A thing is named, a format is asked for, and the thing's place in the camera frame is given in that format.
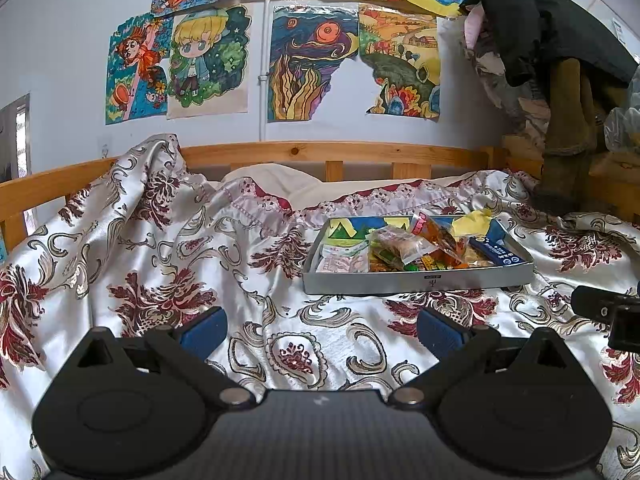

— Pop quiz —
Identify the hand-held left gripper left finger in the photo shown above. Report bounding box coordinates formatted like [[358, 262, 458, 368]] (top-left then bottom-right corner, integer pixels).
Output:
[[67, 306, 254, 409]]

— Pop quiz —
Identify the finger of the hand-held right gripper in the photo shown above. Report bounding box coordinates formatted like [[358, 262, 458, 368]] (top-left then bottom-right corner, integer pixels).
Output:
[[571, 285, 621, 321]]

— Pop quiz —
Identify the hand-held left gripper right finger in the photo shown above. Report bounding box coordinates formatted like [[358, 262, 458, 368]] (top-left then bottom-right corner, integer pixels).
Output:
[[388, 306, 576, 409]]

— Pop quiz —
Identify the grey tray with drawing lining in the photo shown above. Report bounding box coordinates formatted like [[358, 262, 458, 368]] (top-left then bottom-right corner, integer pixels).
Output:
[[301, 212, 535, 296]]

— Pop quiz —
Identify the orange jelly packet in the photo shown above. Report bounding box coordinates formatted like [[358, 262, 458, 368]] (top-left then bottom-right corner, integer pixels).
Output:
[[410, 212, 471, 261]]

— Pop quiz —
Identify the clear peanut snack packet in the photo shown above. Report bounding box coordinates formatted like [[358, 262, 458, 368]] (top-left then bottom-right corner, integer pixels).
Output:
[[367, 225, 436, 266]]

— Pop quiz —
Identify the blue snack packet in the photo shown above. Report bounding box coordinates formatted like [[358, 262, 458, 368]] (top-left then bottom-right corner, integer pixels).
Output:
[[467, 232, 526, 267]]

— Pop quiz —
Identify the white green snack packet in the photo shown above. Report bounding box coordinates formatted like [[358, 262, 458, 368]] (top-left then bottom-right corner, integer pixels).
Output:
[[315, 242, 371, 275]]

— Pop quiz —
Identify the floral satin blanket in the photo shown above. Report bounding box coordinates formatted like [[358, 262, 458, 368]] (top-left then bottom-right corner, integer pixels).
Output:
[[0, 132, 640, 480]]

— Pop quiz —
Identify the white pillow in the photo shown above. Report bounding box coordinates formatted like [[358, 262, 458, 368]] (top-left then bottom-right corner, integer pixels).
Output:
[[220, 162, 481, 211]]

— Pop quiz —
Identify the clear plastic bag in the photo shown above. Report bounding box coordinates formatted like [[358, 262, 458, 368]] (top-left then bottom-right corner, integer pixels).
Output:
[[602, 105, 640, 153]]

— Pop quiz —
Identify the pile of clothes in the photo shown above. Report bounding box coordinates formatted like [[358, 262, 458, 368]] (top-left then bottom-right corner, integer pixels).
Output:
[[460, 2, 551, 136]]

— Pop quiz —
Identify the dark jacket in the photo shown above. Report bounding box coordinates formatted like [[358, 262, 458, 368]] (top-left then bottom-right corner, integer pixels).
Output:
[[457, 0, 640, 88]]

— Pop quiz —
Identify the white wall pipe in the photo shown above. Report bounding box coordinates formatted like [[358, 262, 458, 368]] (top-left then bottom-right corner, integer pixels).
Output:
[[257, 0, 273, 143]]

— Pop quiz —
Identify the red-haired girl wall poster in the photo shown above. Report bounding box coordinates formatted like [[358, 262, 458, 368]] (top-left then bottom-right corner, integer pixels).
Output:
[[105, 15, 173, 126]]

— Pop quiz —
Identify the blond child wall poster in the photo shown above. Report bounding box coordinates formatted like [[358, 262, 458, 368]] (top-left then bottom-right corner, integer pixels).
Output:
[[166, 4, 251, 120]]

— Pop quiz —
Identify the swirly seaweed wall poster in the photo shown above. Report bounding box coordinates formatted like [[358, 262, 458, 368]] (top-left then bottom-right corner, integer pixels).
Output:
[[267, 4, 361, 123]]

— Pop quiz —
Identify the torn landscape wall poster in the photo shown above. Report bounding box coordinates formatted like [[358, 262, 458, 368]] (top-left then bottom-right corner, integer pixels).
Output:
[[357, 4, 443, 122]]

